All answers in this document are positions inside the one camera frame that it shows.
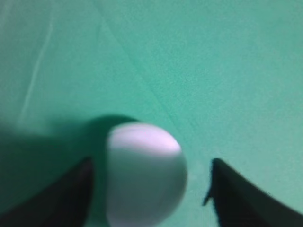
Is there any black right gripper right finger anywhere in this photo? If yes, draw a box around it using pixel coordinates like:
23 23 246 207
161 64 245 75
203 158 303 227

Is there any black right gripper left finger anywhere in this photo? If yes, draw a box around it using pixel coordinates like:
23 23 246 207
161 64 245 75
0 157 93 227

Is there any white bluetooth earphone case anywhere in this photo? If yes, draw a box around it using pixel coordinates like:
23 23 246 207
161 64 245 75
106 122 187 227

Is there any green table cloth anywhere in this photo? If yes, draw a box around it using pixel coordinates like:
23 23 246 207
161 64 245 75
0 0 303 227

